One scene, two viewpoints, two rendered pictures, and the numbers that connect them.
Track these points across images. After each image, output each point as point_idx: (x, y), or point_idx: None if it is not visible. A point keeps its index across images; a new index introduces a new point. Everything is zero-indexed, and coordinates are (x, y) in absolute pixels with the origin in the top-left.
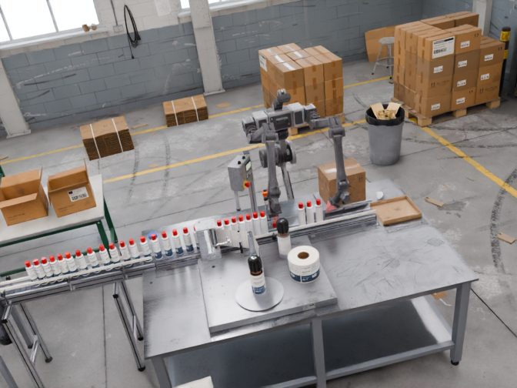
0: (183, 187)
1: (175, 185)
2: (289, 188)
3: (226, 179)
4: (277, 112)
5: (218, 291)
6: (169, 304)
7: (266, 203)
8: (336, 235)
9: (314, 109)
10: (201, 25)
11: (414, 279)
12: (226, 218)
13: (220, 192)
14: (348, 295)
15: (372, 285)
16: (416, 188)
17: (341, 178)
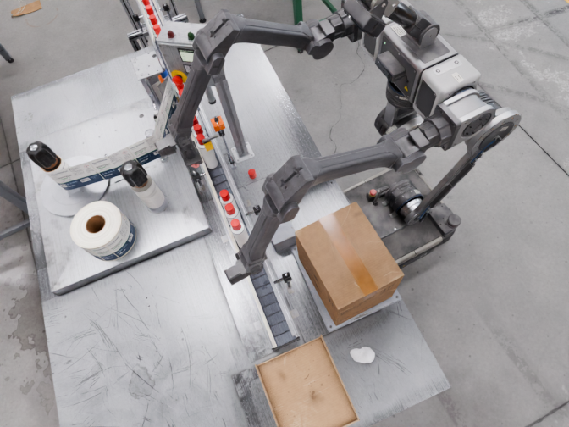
0: (523, 45)
1: (524, 33)
2: (441, 184)
3: (568, 95)
4: (406, 41)
5: (89, 135)
6: (90, 91)
7: (512, 171)
8: (226, 278)
9: (452, 123)
10: None
11: (95, 424)
12: (275, 102)
13: (524, 97)
14: (72, 310)
15: (87, 349)
16: None
17: (243, 251)
